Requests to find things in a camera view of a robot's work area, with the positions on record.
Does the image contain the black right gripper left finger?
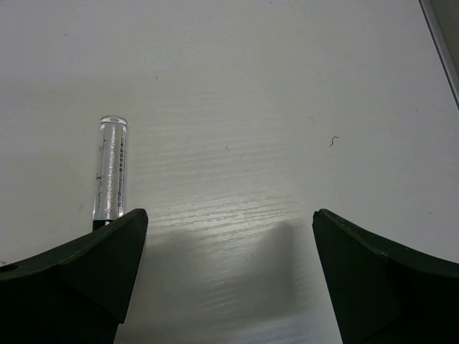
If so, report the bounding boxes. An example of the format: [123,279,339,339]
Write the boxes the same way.
[1,209,148,343]

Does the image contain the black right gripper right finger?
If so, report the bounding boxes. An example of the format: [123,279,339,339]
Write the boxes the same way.
[313,209,458,343]

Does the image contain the clear silver black makeup tube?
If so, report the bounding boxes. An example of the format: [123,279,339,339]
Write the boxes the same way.
[92,116,128,231]

